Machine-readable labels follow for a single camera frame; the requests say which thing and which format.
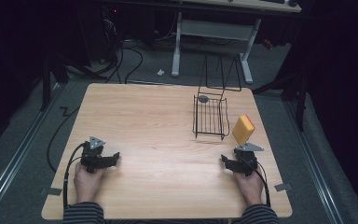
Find black wire rack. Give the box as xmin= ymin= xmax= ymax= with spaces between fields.
xmin=192 ymin=53 xmax=243 ymax=142

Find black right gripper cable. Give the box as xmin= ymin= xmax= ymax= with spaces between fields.
xmin=241 ymin=154 xmax=272 ymax=208

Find desk with white metal frame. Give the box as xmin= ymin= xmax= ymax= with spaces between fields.
xmin=171 ymin=0 xmax=303 ymax=85

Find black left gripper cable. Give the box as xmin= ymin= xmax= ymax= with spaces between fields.
xmin=62 ymin=142 xmax=87 ymax=210

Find black floor cable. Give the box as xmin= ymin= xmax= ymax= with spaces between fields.
xmin=46 ymin=105 xmax=81 ymax=174

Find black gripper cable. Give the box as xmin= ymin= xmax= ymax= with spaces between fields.
xmin=62 ymin=142 xmax=87 ymax=210
xmin=241 ymin=154 xmax=272 ymax=208

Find bundle of black cables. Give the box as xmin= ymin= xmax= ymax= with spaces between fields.
xmin=97 ymin=7 xmax=145 ymax=85

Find yellow sponge with red side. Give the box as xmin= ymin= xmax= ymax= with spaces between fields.
xmin=231 ymin=114 xmax=256 ymax=146

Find black stand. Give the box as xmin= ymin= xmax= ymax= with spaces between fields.
xmin=39 ymin=54 xmax=71 ymax=112
xmin=251 ymin=69 xmax=310 ymax=133

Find person's left hand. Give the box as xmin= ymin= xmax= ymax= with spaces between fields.
xmin=73 ymin=161 xmax=107 ymax=205

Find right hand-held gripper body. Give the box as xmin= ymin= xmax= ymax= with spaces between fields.
xmin=233 ymin=142 xmax=265 ymax=177

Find metal floor rail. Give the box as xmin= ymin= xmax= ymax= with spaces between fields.
xmin=0 ymin=83 xmax=66 ymax=220
xmin=282 ymin=98 xmax=345 ymax=224

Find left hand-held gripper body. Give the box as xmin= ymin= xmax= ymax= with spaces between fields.
xmin=80 ymin=135 xmax=113 ymax=174

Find person's right hand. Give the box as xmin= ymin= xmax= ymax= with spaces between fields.
xmin=232 ymin=169 xmax=266 ymax=207

